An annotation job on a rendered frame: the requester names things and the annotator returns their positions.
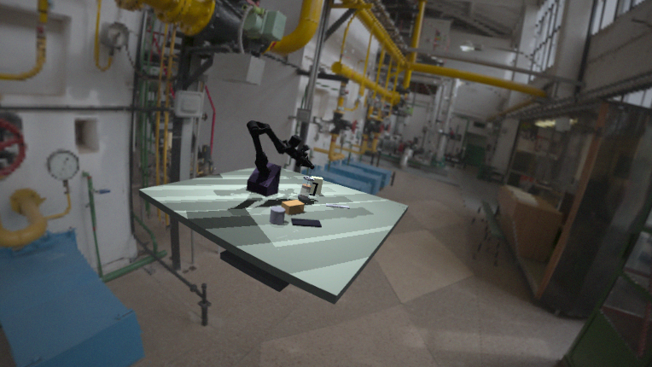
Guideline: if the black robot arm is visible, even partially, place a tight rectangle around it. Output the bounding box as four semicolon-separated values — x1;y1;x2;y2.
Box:
247;120;309;177

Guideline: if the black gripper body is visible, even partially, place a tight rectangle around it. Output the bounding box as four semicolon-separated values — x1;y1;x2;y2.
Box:
290;149;308;167

